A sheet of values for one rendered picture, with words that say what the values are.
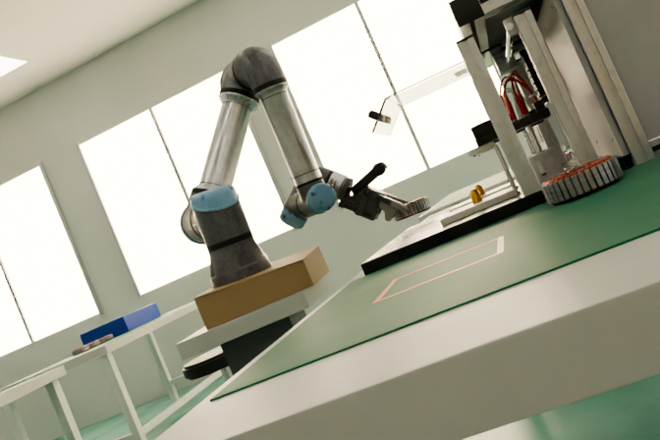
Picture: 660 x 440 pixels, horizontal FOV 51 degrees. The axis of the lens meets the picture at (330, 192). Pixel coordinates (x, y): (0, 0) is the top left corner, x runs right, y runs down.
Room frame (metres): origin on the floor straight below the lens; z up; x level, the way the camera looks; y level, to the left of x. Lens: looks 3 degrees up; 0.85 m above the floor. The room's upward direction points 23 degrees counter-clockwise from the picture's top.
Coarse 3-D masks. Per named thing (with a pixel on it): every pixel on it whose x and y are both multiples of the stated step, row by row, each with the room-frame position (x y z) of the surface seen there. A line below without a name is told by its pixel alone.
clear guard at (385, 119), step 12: (492, 48) 1.46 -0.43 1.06; (492, 60) 1.62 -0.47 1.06; (444, 72) 1.48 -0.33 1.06; (456, 72) 1.55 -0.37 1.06; (420, 84) 1.52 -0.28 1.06; (432, 84) 1.59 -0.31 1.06; (444, 84) 1.68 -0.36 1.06; (396, 96) 1.54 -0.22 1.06; (408, 96) 1.61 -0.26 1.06; (420, 96) 1.71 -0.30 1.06; (384, 108) 1.54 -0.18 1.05; (396, 108) 1.68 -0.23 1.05; (384, 120) 1.59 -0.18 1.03; (396, 120) 1.75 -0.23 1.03; (372, 132) 1.53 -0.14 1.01; (384, 132) 1.65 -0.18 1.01
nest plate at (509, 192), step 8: (496, 192) 1.44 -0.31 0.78; (504, 192) 1.31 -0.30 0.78; (512, 192) 1.29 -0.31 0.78; (488, 200) 1.30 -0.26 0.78; (496, 200) 1.30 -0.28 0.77; (464, 208) 1.37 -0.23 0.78; (472, 208) 1.31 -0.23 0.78; (480, 208) 1.31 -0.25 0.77; (448, 216) 1.33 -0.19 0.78; (456, 216) 1.32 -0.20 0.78; (464, 216) 1.31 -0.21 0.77
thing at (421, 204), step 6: (420, 198) 1.89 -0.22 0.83; (426, 198) 1.90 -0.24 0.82; (408, 204) 1.88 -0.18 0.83; (414, 204) 1.88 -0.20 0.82; (420, 204) 1.88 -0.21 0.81; (426, 204) 1.89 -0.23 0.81; (402, 210) 1.89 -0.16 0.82; (414, 210) 1.88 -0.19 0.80; (420, 210) 1.88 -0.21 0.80; (396, 216) 1.91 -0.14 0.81; (402, 216) 1.89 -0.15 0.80; (408, 216) 1.89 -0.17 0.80
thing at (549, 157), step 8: (544, 152) 1.31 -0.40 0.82; (552, 152) 1.30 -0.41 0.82; (536, 160) 1.31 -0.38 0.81; (544, 160) 1.31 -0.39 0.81; (552, 160) 1.30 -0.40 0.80; (536, 168) 1.31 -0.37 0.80; (552, 168) 1.31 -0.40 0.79; (560, 168) 1.30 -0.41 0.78; (536, 176) 1.31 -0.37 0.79; (544, 176) 1.31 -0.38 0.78; (552, 176) 1.31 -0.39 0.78
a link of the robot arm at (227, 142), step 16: (224, 80) 1.90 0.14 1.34; (224, 96) 1.88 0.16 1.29; (240, 96) 1.87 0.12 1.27; (224, 112) 1.87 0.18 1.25; (240, 112) 1.87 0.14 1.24; (224, 128) 1.86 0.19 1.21; (240, 128) 1.87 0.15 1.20; (224, 144) 1.85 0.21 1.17; (240, 144) 1.87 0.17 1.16; (208, 160) 1.85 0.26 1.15; (224, 160) 1.84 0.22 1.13; (208, 176) 1.83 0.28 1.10; (224, 176) 1.83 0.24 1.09; (192, 192) 1.82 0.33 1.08; (192, 240) 1.83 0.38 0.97
